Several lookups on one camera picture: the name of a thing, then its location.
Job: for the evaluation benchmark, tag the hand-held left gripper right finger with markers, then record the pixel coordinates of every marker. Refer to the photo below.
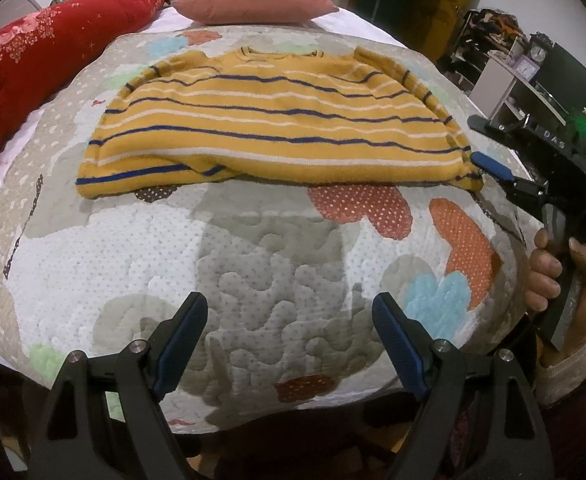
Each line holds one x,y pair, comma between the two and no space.
398,345

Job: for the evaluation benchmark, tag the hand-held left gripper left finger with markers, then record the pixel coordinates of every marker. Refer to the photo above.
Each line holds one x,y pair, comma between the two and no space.
178,345

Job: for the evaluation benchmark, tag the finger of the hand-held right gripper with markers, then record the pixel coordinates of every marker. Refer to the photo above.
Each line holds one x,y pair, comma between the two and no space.
490,164
493,127

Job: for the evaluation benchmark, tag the yellow striped sweater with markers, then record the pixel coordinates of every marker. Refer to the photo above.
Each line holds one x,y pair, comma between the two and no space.
273,125

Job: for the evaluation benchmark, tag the person's right forearm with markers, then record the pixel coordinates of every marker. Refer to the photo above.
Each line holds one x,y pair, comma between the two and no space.
568,375

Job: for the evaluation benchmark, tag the person's right hand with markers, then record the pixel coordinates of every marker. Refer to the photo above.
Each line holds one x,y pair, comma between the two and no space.
543,270

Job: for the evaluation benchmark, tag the white shelf unit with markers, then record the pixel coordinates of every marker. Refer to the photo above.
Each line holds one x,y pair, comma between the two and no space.
493,85

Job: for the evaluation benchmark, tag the small white clock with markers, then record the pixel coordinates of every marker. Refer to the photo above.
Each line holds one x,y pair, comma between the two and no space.
526,68

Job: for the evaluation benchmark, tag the black ornate clock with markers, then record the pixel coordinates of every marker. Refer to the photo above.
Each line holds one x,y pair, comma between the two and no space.
540,50

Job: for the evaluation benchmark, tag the cluttered dark rack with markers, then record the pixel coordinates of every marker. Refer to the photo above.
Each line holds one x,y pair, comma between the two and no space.
488,30

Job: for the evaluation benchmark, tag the black monitor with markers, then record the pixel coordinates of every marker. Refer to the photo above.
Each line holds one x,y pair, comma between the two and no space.
583,85

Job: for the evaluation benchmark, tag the quilted heart-patterned bedspread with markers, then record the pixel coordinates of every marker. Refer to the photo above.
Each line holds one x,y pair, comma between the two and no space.
273,270

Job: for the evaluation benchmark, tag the red floral quilt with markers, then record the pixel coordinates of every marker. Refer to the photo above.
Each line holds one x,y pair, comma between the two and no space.
48,55

